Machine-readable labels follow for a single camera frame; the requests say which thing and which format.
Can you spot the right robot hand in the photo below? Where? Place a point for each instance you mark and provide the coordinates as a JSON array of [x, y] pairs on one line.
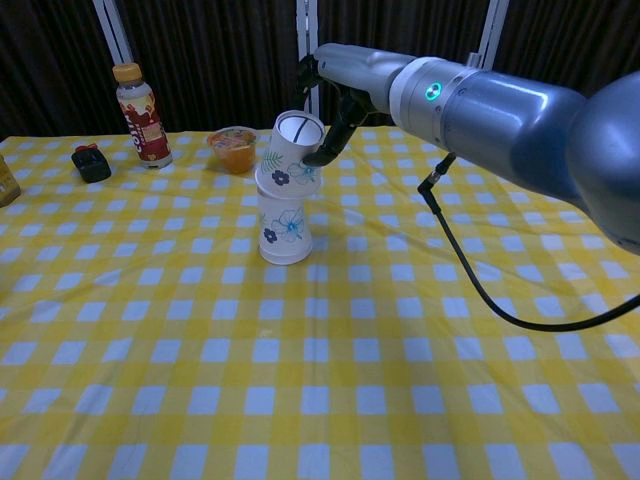
[[360, 75]]

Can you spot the paper cup with marked bottom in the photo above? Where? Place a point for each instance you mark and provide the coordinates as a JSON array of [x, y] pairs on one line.
[[280, 165]]

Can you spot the white floral paper cup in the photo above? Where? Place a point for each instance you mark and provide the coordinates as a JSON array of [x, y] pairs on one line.
[[285, 240]]

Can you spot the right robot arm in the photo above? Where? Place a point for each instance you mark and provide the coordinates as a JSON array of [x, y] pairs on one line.
[[525, 125]]

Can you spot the orange jelly cup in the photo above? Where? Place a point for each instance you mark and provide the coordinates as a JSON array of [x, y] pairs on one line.
[[235, 155]]

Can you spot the yellow white checkered tablecloth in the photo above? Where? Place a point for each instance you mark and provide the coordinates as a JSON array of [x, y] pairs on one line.
[[350, 375]]

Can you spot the black corrugated partition panel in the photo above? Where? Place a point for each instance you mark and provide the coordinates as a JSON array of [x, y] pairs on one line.
[[215, 60], [45, 65], [575, 35], [400, 25]]

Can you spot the Costa coffee bottle yellow cap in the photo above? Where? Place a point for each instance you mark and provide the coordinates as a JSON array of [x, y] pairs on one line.
[[145, 130]]

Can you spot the small black bottle red cap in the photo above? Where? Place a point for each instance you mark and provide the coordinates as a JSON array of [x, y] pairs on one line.
[[92, 167]]

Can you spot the tea bottle yellow label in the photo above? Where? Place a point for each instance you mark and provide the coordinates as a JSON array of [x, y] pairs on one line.
[[6, 187]]

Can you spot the white partition post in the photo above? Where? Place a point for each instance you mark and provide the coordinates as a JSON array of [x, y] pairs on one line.
[[307, 22], [495, 25], [112, 25]]

